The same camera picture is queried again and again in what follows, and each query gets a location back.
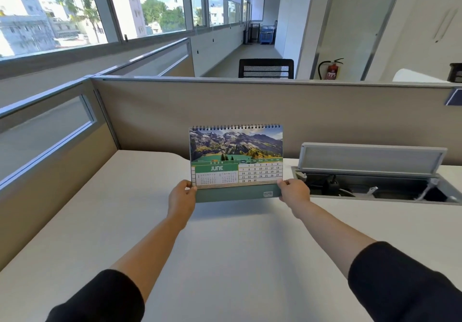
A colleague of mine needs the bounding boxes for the person's left hand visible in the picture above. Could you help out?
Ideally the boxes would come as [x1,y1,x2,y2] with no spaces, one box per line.
[167,180,198,227]

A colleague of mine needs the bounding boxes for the person's right hand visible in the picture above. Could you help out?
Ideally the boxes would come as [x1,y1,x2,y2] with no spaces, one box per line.
[277,178,311,219]

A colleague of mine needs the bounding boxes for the spiral desk calendar mountain photo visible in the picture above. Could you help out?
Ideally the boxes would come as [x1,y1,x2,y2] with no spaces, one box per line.
[189,124,284,203]

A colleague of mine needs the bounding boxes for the person's right forearm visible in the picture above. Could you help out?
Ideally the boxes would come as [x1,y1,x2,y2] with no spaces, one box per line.
[291,201,462,322]

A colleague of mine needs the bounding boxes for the person's left forearm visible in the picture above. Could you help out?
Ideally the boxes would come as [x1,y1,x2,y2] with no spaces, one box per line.
[45,214,186,322]

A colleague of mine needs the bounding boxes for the black power adapter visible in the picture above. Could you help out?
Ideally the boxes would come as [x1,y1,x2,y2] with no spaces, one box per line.
[322,175,340,197]

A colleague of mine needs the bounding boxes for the beige desk partition panel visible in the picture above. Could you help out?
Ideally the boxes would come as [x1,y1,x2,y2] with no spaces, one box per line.
[92,76,462,166]

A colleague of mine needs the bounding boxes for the black mesh office chair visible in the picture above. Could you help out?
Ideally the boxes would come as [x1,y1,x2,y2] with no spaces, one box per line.
[238,58,294,79]

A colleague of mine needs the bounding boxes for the red fire extinguisher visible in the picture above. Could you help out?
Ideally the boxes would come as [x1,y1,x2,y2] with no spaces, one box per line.
[318,58,344,80]

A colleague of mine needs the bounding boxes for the beige partition with glass pane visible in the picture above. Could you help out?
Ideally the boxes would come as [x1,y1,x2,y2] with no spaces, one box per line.
[0,76,120,272]

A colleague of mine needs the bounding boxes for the blue cart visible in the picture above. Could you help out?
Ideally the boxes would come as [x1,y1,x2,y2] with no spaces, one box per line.
[259,25,276,45]

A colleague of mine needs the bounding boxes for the frosted glass door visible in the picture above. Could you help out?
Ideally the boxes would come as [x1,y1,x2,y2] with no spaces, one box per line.
[310,0,408,81]

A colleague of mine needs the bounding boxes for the grey cable tray lid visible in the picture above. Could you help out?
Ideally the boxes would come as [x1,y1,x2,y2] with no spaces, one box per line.
[298,142,448,177]

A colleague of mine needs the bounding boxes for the desk cable tray recess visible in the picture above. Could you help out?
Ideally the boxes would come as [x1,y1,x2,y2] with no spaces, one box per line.
[292,167,462,206]

